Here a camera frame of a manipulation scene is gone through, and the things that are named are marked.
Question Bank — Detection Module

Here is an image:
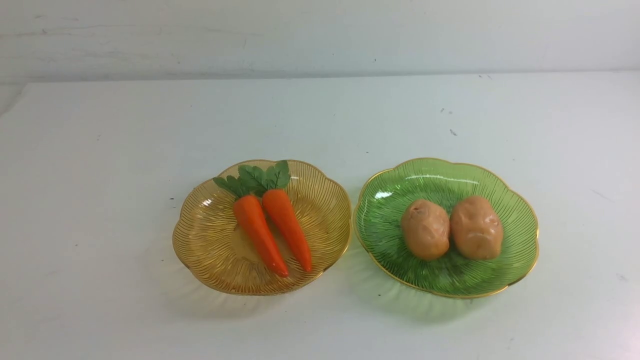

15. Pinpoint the toy carrot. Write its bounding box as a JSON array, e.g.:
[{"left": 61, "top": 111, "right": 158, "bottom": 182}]
[
  {"left": 212, "top": 175, "right": 290, "bottom": 278},
  {"left": 238, "top": 160, "right": 313, "bottom": 272}
]

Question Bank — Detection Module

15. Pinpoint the toy potato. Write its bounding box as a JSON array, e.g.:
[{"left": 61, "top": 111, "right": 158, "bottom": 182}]
[
  {"left": 449, "top": 196, "right": 505, "bottom": 261},
  {"left": 400, "top": 198, "right": 451, "bottom": 261}
]

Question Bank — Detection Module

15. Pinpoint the green ribbed plastic plate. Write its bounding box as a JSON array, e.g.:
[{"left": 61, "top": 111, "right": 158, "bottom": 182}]
[{"left": 352, "top": 157, "right": 540, "bottom": 299}]

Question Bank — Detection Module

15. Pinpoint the amber ribbed plastic plate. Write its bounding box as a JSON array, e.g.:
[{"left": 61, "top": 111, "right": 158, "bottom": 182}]
[{"left": 173, "top": 159, "right": 351, "bottom": 296}]

